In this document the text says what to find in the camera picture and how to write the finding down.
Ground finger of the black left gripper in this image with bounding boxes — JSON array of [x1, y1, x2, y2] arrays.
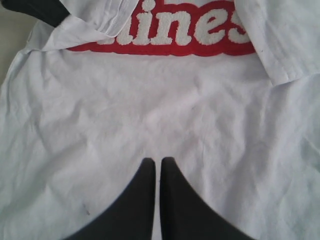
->
[[0, 0, 70, 27]]

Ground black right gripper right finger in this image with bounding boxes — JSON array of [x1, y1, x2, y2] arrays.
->
[[159, 157, 252, 240]]

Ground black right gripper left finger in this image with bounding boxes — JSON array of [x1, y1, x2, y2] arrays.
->
[[67, 158, 156, 240]]

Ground white t-shirt with red logo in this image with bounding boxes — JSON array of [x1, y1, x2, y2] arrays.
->
[[0, 0, 320, 240]]

